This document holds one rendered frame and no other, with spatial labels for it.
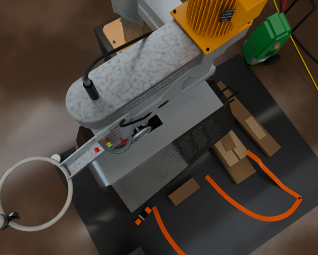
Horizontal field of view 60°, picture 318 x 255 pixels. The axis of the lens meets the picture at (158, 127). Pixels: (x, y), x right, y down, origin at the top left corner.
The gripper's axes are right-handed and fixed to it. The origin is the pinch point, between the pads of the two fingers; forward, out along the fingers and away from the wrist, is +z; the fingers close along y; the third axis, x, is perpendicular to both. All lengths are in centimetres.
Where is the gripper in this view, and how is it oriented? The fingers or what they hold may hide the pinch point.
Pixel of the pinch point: (13, 220)
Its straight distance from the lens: 218.5
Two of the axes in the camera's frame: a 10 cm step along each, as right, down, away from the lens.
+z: -1.0, 2.9, 9.5
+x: -7.8, -6.1, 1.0
